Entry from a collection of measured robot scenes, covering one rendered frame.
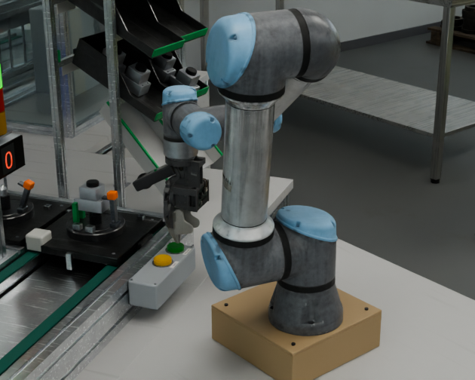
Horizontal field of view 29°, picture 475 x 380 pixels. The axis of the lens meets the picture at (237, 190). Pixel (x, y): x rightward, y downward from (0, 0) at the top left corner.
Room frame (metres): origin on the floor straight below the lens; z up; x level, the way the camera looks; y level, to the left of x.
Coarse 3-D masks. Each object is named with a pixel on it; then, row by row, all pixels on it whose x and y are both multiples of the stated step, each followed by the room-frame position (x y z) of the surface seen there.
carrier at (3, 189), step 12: (0, 192) 2.06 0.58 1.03; (12, 204) 2.09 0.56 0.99; (36, 204) 2.14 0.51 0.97; (60, 204) 2.14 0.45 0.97; (12, 216) 2.02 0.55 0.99; (24, 216) 2.03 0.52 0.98; (36, 216) 2.06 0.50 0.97; (48, 216) 2.06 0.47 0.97; (60, 216) 2.08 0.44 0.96; (12, 228) 1.99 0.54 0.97; (24, 228) 1.99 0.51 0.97; (12, 240) 1.92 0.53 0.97; (24, 240) 1.93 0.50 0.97
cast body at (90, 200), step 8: (88, 184) 1.97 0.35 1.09; (96, 184) 1.97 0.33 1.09; (104, 184) 1.99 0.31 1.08; (80, 192) 1.97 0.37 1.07; (88, 192) 1.96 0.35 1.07; (96, 192) 1.95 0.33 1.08; (104, 192) 1.99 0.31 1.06; (80, 200) 1.97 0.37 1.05; (88, 200) 1.96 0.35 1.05; (96, 200) 1.95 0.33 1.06; (104, 200) 1.96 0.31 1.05; (80, 208) 1.97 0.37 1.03; (88, 208) 1.96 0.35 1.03; (96, 208) 1.95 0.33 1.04; (104, 208) 1.96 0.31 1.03
